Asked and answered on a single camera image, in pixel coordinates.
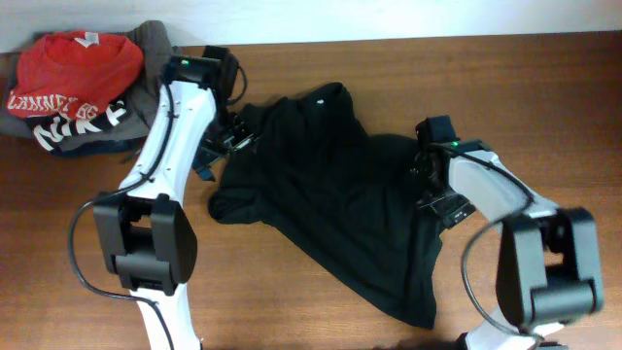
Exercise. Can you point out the black t-shirt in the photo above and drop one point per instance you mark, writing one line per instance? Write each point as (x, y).
(346, 198)

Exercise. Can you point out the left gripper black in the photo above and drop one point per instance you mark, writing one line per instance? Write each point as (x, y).
(206, 156)

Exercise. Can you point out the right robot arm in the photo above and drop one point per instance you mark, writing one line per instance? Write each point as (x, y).
(549, 271)

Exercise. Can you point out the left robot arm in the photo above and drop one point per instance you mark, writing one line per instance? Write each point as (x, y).
(144, 233)

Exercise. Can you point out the grey folded garment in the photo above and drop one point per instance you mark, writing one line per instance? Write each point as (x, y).
(140, 99)

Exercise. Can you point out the red folded shirt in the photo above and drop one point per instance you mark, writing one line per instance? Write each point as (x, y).
(73, 74)

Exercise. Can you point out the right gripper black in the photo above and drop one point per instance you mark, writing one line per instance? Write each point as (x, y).
(449, 211)

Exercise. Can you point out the dark blue folded garment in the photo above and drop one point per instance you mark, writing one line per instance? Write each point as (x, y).
(99, 148)

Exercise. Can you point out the black white lettered shirt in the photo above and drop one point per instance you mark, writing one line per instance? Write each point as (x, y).
(51, 131)

